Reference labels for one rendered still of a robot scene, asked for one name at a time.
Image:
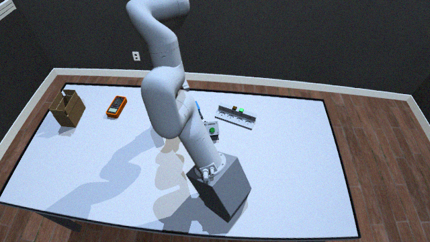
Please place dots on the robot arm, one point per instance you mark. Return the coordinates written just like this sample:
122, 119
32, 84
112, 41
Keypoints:
163, 83

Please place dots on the brown cardboard box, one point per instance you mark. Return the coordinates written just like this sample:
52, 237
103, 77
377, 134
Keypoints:
68, 109

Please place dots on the orange digital multimeter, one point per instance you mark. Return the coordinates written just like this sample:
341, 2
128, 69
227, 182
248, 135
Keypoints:
116, 106

